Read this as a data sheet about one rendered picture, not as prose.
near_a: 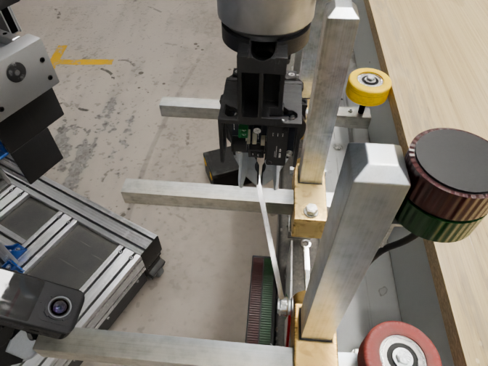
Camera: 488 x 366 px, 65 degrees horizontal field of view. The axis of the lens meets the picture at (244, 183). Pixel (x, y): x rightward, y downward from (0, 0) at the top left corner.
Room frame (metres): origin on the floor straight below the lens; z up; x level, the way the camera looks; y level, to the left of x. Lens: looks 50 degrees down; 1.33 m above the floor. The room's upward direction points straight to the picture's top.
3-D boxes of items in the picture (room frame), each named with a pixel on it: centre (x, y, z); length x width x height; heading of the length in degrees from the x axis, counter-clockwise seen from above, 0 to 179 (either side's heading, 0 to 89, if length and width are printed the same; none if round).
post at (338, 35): (0.42, -0.11, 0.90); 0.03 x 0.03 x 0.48; 85
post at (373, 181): (0.17, -0.09, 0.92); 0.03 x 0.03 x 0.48; 85
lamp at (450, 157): (0.16, -0.13, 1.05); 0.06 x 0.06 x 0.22; 85
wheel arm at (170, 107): (0.63, -0.04, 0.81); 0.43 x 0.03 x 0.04; 85
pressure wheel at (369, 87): (0.62, -0.24, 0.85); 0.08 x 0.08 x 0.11
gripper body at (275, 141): (0.29, -0.02, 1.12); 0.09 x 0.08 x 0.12; 175
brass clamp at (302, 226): (0.39, -0.11, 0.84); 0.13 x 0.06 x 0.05; 175
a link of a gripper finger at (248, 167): (0.29, 0.00, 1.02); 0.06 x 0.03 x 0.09; 175
